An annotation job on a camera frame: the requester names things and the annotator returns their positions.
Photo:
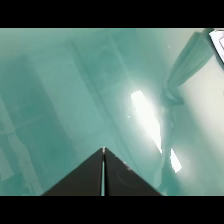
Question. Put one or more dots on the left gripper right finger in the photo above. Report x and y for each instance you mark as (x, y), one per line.
(125, 181)

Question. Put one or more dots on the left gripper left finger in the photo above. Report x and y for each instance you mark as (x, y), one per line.
(85, 180)

